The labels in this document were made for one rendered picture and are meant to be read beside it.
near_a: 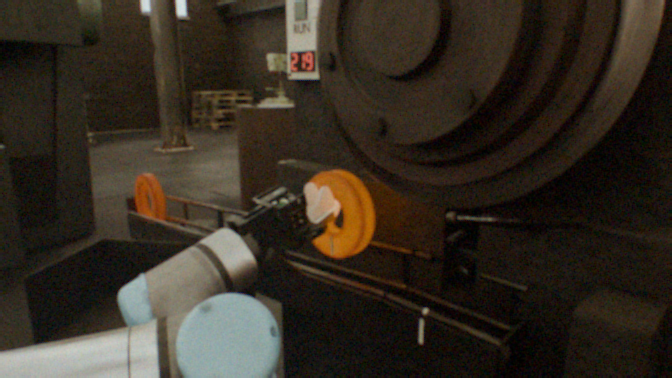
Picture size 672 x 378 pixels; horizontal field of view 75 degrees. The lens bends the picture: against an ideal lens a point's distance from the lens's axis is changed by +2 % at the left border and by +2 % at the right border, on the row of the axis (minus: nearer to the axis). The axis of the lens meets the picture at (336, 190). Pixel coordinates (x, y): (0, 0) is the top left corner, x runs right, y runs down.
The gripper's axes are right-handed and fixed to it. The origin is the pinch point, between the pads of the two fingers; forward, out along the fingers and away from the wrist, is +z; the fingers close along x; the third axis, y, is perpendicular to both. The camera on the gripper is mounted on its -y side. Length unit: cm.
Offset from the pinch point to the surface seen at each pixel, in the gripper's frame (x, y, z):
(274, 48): 805, -76, 607
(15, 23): 241, 47, 17
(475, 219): -29.4, 7.1, -5.0
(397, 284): -9.6, -15.2, 1.6
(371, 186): -0.4, -0.9, 9.1
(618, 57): -39.7, 22.3, 6.1
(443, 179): -22.3, 8.6, 0.1
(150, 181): 84, -10, -1
